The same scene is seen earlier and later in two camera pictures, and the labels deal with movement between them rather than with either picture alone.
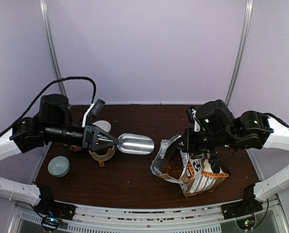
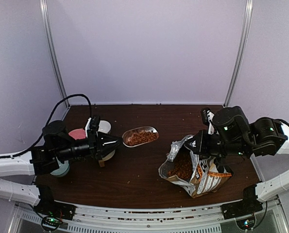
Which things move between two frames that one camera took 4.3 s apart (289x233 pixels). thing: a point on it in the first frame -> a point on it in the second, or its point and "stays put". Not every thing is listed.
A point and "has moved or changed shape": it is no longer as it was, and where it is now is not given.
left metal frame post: (44, 4) stays put
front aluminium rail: (208, 219) stays put
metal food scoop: (133, 143) -> (139, 135)
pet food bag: (196, 174) has moved or changed shape
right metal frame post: (246, 27) stays put
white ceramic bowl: (104, 125) stays put
